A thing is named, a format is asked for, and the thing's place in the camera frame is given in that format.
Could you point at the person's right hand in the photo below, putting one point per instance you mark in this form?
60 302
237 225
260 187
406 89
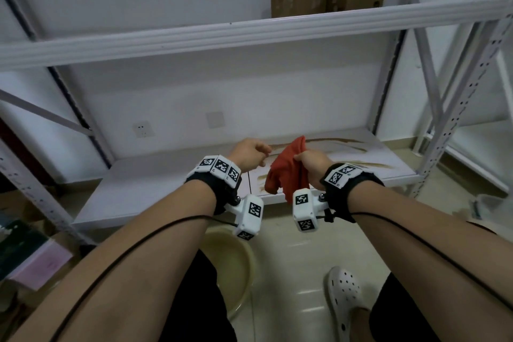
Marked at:
316 163

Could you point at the person's left hand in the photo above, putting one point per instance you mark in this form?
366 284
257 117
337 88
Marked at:
248 153

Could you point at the red cleaning cloth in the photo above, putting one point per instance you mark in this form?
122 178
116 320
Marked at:
286 173

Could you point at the white metal shelf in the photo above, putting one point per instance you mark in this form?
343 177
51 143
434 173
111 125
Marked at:
200 39

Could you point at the pink box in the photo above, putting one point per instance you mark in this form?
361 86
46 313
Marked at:
44 265

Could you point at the dark green labelled box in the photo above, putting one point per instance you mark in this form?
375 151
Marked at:
20 241

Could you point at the person's right forearm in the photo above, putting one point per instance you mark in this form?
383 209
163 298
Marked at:
433 257

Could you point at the person's left forearm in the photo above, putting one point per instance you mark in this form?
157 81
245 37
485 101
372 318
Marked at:
128 265

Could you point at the black right wristband with markers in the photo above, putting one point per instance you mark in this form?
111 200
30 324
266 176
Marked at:
344 189

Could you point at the black wristband with markers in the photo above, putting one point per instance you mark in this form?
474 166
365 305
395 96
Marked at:
218 181
344 189

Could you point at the black left wristband with markers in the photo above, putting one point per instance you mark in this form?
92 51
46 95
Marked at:
218 181

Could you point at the yellow plastic basin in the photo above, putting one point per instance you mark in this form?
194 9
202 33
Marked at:
232 265

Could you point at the white clog shoe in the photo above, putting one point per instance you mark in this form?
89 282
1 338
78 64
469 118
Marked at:
344 289

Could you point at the brown cardboard box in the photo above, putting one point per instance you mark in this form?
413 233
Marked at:
354 1
298 3

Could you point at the white metal storage rack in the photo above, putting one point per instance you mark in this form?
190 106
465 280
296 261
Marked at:
481 145

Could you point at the blank white wall plate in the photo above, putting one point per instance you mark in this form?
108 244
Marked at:
215 119

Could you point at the white wall socket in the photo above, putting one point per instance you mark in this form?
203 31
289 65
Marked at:
143 129

